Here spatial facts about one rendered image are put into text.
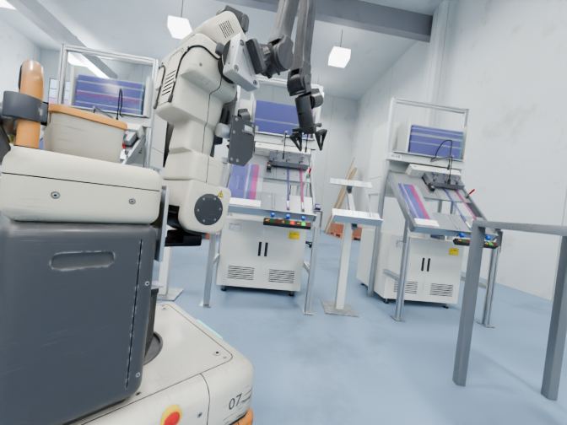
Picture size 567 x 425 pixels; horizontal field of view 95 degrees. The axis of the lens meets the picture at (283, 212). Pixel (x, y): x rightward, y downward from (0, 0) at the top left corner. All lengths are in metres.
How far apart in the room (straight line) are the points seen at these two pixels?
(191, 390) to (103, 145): 0.64
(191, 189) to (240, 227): 1.36
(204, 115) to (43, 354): 0.70
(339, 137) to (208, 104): 10.20
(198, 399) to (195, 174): 0.61
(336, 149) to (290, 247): 8.90
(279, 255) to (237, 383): 1.44
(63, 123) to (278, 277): 1.83
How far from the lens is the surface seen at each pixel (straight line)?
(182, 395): 0.82
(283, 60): 0.94
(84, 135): 0.77
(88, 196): 0.60
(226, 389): 0.88
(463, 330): 1.62
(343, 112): 11.36
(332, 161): 10.76
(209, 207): 0.88
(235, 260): 2.22
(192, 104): 0.91
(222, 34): 1.02
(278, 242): 2.19
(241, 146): 0.93
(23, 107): 0.70
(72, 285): 0.63
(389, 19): 7.40
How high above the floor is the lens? 0.76
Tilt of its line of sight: 1 degrees down
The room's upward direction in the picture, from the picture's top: 6 degrees clockwise
